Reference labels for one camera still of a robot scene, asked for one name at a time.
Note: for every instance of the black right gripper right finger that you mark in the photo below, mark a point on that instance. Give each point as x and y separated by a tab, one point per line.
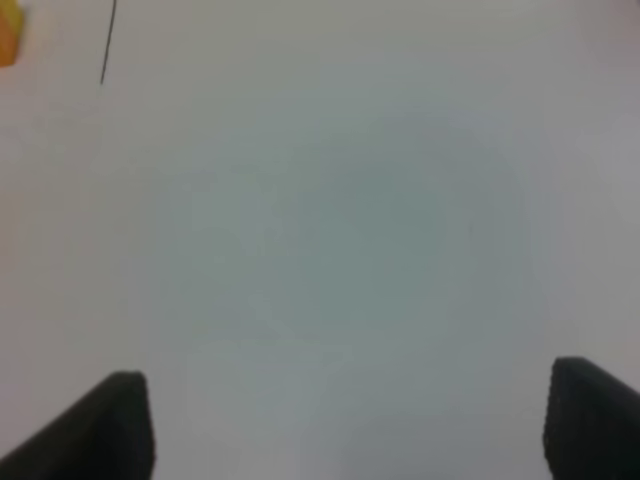
591	427

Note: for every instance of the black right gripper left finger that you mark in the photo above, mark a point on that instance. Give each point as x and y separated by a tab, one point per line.
106	434

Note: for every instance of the orange template block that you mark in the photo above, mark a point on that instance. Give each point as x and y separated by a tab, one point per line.
11	27

